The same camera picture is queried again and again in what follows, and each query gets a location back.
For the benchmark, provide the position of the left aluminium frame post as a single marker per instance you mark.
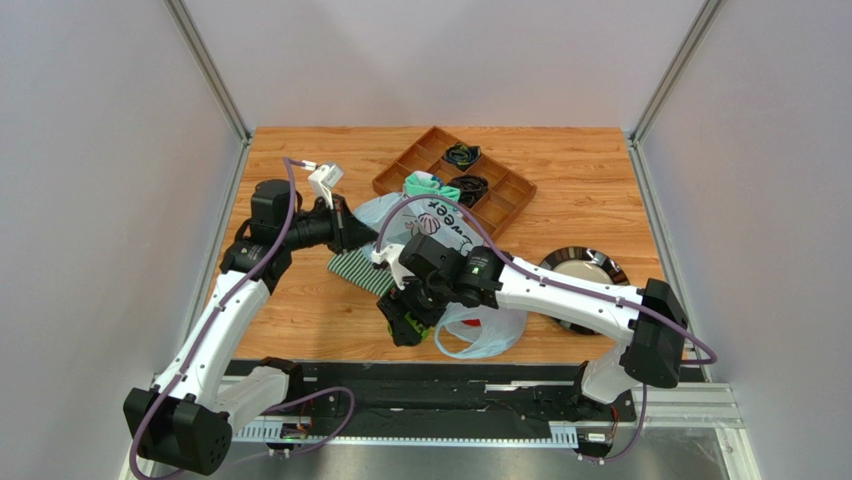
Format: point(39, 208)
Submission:
point(193, 38)

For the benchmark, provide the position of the green white striped cloth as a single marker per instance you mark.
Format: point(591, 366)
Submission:
point(356, 267)

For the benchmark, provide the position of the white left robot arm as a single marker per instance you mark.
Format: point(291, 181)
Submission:
point(184, 419)

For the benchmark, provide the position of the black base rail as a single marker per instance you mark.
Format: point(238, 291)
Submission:
point(451, 404)

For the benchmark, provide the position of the black round plate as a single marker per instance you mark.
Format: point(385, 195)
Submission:
point(585, 263)

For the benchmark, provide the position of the light blue printed plastic bag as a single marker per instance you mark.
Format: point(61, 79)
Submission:
point(499, 331)

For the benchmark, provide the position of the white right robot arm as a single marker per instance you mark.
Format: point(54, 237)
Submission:
point(647, 324)

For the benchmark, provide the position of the teal white sock pair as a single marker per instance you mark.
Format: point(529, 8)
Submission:
point(421, 183)

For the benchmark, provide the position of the right aluminium frame post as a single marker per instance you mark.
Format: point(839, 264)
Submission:
point(691, 42)

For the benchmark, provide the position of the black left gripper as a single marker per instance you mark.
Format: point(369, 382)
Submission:
point(342, 228)

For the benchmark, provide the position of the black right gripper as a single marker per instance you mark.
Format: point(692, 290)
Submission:
point(406, 311)

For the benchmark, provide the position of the brown wooden divided tray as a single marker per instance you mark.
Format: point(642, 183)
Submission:
point(492, 191)

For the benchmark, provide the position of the aluminium frame post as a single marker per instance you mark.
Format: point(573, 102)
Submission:
point(691, 42)
point(193, 38)

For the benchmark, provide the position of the green watermelon toy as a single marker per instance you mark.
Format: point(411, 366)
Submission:
point(416, 331)

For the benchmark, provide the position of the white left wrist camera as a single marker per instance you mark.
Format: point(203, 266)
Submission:
point(323, 178)

